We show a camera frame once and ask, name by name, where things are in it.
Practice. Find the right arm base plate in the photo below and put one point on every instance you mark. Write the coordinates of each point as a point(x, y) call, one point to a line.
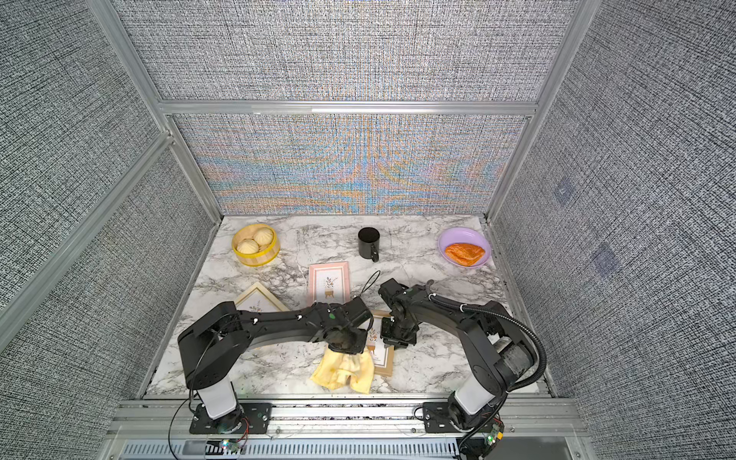
point(438, 418)

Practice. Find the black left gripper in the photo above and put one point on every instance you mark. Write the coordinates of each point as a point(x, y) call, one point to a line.
point(362, 336)

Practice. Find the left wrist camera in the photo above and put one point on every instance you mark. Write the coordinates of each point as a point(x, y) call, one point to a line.
point(357, 313)

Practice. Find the yellow bamboo steamer basket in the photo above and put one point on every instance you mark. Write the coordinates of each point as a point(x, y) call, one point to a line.
point(266, 253)

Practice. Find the light wood picture frame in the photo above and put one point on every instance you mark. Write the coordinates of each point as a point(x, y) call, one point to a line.
point(257, 298)

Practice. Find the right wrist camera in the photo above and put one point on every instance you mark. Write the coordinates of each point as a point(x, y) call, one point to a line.
point(389, 290)

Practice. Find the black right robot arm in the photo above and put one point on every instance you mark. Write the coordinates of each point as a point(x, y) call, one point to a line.
point(503, 353)

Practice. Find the pink picture frame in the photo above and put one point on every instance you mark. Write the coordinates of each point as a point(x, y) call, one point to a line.
point(329, 283)

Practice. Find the aluminium front rail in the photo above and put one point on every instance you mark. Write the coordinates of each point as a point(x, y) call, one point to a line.
point(342, 426)

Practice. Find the purple bowl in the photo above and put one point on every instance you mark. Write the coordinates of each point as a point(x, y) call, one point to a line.
point(464, 235)

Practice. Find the right steamed bun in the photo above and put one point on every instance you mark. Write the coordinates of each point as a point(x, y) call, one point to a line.
point(263, 236)

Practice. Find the yellow microfibre cloth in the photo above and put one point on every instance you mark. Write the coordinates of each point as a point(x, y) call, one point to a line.
point(337, 370)

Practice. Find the black mug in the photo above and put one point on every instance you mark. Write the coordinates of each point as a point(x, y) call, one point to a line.
point(368, 244)

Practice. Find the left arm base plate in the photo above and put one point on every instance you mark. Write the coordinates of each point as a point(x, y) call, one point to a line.
point(251, 418)

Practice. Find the wooden picture frame deer print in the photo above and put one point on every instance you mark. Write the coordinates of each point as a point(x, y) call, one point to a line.
point(382, 354)

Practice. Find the orange food in bowl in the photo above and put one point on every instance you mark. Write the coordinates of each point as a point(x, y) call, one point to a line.
point(465, 254)

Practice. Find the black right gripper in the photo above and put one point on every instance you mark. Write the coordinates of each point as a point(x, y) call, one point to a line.
point(389, 340)

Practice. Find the steamed bun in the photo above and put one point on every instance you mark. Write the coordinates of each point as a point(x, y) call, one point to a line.
point(248, 247)
point(263, 236)

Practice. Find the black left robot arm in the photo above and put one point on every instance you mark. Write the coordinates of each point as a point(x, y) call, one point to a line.
point(212, 345)

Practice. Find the left steamed bun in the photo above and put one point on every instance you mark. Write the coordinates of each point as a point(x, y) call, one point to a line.
point(248, 247)

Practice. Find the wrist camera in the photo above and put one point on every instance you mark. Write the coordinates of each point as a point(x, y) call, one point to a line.
point(389, 290)
point(357, 313)

